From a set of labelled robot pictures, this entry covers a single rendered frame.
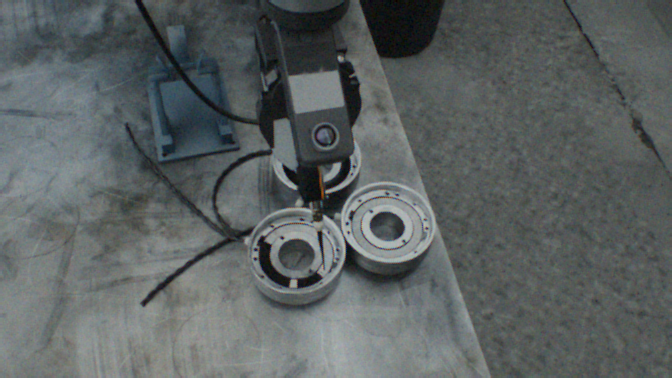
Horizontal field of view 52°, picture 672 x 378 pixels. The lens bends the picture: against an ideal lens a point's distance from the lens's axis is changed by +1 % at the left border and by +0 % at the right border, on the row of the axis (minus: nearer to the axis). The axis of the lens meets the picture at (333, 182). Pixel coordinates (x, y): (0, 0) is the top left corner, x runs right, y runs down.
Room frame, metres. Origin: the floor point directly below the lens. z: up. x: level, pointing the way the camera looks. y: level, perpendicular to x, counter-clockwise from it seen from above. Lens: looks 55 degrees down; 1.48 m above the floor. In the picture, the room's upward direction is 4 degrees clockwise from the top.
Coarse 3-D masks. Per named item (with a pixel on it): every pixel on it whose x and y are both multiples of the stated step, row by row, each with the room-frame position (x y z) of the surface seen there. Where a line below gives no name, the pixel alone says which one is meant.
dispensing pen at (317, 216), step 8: (304, 168) 0.40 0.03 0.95; (312, 168) 0.40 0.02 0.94; (304, 176) 0.39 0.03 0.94; (312, 176) 0.39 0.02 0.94; (304, 184) 0.39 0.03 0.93; (312, 184) 0.39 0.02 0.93; (304, 192) 0.39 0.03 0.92; (312, 192) 0.39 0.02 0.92; (320, 192) 0.39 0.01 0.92; (304, 200) 0.38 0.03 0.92; (312, 200) 0.38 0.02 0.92; (320, 200) 0.39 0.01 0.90; (312, 208) 0.39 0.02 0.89; (320, 208) 0.39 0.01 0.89; (312, 216) 0.38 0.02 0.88; (320, 216) 0.38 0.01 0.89; (320, 224) 0.38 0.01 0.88; (320, 232) 0.37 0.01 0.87; (320, 240) 0.37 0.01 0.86; (320, 248) 0.36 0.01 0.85
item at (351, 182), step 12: (360, 156) 0.50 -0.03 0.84; (276, 168) 0.47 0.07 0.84; (336, 168) 0.49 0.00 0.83; (360, 168) 0.48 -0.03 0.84; (276, 180) 0.47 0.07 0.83; (288, 180) 0.46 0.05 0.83; (324, 180) 0.47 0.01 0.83; (348, 180) 0.47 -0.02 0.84; (288, 192) 0.45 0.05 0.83; (336, 192) 0.45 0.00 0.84; (348, 192) 0.46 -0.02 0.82; (324, 204) 0.44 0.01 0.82
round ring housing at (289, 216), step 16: (304, 208) 0.42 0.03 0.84; (272, 224) 0.40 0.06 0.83; (288, 224) 0.41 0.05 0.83; (304, 224) 0.41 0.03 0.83; (256, 240) 0.38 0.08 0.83; (288, 240) 0.38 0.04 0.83; (304, 240) 0.39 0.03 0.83; (336, 240) 0.39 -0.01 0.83; (256, 256) 0.36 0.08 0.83; (272, 256) 0.36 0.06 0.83; (320, 256) 0.37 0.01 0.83; (336, 256) 0.37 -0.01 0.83; (256, 272) 0.34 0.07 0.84; (288, 272) 0.34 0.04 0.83; (304, 272) 0.35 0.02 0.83; (336, 272) 0.34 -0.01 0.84; (272, 288) 0.32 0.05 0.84; (288, 288) 0.33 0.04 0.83; (304, 288) 0.33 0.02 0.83; (320, 288) 0.32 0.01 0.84
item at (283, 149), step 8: (280, 120) 0.40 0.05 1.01; (288, 120) 0.40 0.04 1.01; (280, 128) 0.40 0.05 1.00; (288, 128) 0.40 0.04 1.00; (280, 136) 0.40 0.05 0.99; (288, 136) 0.40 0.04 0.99; (280, 144) 0.40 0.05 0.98; (288, 144) 0.40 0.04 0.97; (280, 152) 0.40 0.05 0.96; (288, 152) 0.40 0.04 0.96; (280, 160) 0.40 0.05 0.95; (288, 160) 0.40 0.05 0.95; (296, 160) 0.41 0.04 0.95; (296, 168) 0.41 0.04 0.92
